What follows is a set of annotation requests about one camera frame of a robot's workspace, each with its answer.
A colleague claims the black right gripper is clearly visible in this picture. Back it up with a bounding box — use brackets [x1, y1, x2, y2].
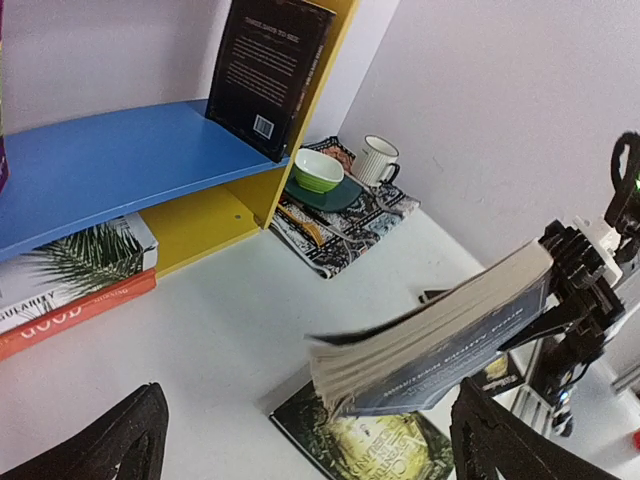
[499, 220, 625, 352]

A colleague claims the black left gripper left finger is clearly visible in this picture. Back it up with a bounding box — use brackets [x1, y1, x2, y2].
[1, 383, 169, 480]

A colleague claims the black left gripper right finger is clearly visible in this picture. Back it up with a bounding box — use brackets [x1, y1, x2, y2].
[450, 378, 613, 480]

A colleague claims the dark green forest book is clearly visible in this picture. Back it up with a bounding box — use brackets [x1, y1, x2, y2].
[269, 383, 454, 480]

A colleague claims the Nineteen Eighty-Four book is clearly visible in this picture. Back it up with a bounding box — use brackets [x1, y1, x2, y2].
[309, 240, 554, 416]

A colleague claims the large orange Good Morning book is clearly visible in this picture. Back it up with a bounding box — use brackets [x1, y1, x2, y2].
[0, 268, 157, 361]

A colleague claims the white Singularity palm book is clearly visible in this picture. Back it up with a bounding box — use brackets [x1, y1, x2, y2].
[1, 213, 159, 333]

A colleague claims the purple Treehouse book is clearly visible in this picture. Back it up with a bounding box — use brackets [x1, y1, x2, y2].
[0, 0, 10, 193]

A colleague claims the black paperback barcode book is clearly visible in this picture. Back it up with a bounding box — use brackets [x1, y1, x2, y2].
[205, 0, 336, 163]

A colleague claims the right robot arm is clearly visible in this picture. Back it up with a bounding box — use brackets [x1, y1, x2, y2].
[502, 131, 639, 437]

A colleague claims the black Moon and Sixpence book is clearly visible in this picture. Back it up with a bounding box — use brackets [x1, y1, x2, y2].
[417, 287, 531, 399]

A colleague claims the white mug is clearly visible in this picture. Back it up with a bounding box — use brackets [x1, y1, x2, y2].
[351, 134, 401, 187]

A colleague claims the yellow pink blue bookshelf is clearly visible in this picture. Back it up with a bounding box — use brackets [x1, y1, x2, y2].
[0, 0, 361, 281]

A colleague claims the green white bowl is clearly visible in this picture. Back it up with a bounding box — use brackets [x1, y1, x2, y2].
[293, 148, 344, 194]

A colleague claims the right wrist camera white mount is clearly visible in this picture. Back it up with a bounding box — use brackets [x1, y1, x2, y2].
[573, 216, 623, 287]

